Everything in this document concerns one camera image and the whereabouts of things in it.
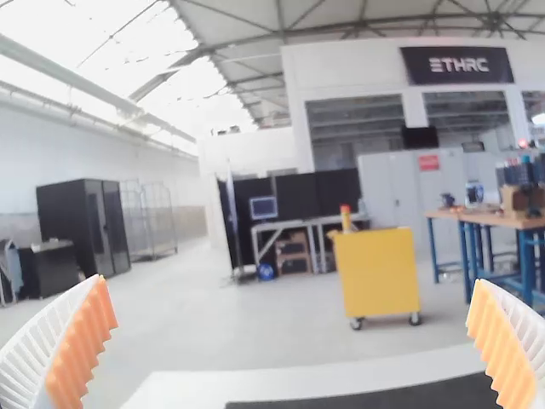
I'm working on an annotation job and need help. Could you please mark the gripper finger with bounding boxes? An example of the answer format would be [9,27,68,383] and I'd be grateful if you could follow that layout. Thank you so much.
[464,278,545,409]
[0,274,120,409]

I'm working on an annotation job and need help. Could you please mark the blue workbench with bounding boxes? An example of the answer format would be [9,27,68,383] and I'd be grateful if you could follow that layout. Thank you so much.
[424,207,545,308]

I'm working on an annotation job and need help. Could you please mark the black tall cabinet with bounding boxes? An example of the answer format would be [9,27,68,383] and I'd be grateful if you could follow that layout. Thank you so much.
[35,178,133,279]

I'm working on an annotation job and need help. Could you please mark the yellow wheeled cart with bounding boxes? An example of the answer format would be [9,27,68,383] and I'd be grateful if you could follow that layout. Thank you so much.
[332,226,423,331]

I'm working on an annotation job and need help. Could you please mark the black mat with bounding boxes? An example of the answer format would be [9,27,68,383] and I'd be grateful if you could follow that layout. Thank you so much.
[224,369,502,409]

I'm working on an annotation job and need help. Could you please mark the grey metal cabinet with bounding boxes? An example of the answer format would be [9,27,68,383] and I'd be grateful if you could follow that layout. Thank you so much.
[356,147,466,240]

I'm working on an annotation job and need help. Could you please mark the small monitor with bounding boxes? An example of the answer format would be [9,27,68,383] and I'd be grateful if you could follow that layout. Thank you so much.
[249,196,278,221]

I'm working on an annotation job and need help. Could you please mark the wire cage trolley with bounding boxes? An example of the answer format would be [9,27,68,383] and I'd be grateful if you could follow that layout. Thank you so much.
[118,180,180,262]

